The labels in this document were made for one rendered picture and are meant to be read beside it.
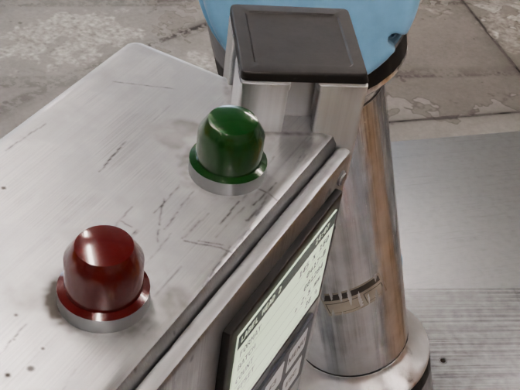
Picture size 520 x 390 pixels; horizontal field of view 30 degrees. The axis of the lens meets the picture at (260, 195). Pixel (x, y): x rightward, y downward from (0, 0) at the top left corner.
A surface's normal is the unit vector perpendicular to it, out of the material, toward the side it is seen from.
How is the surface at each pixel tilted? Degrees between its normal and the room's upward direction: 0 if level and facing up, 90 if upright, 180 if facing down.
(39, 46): 0
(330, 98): 90
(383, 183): 77
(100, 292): 90
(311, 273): 90
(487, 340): 0
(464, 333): 0
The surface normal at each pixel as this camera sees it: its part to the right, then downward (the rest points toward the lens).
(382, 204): 0.78, 0.30
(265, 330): 0.87, 0.39
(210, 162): -0.56, 0.50
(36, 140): 0.11, -0.75
